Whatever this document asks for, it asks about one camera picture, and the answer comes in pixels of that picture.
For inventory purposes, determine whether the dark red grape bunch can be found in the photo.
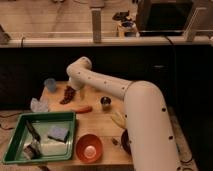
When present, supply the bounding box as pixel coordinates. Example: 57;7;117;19
60;86;76;105

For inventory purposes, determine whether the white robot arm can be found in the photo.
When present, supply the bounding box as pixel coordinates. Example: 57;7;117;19
66;57;182;171

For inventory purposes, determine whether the red bowl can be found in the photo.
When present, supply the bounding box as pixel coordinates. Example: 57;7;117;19
76;134;103;163

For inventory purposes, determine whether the purple bowl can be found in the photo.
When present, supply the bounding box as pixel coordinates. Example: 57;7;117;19
121;130;131;155

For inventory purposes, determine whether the wooden box with bowl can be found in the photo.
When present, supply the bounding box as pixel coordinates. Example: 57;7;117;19
117;21;140;37

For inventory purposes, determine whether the orange carrot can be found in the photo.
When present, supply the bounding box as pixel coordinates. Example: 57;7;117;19
74;106;93;114

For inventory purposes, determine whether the blue plastic cup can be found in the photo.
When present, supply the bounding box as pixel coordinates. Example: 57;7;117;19
44;78;56;93

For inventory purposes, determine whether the blue sponge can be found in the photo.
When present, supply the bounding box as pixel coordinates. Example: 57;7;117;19
47;126;69;142

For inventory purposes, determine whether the yellow banana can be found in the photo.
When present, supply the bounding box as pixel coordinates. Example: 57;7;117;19
111;112;126;129

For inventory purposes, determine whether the green plastic tray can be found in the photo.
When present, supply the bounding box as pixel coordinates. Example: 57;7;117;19
2;112;76;165

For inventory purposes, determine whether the black brush in tray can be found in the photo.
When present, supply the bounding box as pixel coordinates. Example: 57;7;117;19
23;121;42;160

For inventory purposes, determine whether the black monitor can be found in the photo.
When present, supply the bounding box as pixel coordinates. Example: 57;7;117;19
136;0;193;35

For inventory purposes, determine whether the grey metal post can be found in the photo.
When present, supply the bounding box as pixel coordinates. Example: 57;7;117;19
91;8;101;43

